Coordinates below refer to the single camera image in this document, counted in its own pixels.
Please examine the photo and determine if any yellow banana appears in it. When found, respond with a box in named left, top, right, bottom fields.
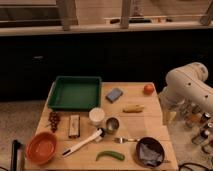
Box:
left=123, top=105, right=144, bottom=113

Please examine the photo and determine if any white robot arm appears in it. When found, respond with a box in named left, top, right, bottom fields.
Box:
left=158, top=62, right=213, bottom=125

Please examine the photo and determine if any green plastic tray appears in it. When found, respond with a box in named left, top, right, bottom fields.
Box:
left=48, top=76, right=102, bottom=111

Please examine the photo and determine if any white cup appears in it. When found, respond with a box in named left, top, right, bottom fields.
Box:
left=89, top=107, right=105, bottom=126

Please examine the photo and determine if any small metal cup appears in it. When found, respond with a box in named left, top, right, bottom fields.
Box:
left=106, top=117, right=119, bottom=134

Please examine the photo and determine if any red tomato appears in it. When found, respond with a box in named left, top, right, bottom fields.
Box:
left=143, top=84, right=154, bottom=95

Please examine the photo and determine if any wooden brush block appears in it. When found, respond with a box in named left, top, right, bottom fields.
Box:
left=68, top=115, right=80, bottom=138

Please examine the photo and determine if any metal fork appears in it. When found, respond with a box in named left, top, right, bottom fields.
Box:
left=114, top=137, right=140, bottom=144

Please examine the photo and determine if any bunch of dark grapes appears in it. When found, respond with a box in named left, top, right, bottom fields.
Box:
left=48, top=111, right=60, bottom=133

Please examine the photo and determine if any green chili pepper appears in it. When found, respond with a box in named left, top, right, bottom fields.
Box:
left=96, top=151, right=125, bottom=161

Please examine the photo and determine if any dark bowl with cloth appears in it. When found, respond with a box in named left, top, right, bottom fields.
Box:
left=136, top=137, right=165, bottom=168

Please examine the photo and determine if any orange bowl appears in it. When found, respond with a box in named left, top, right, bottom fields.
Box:
left=25, top=132, right=57, bottom=165

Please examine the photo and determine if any white handled kitchen tool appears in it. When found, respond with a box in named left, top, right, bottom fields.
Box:
left=62, top=128, right=104, bottom=157

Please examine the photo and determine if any black chair frame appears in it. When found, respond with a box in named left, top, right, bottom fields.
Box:
left=10, top=139, right=23, bottom=171

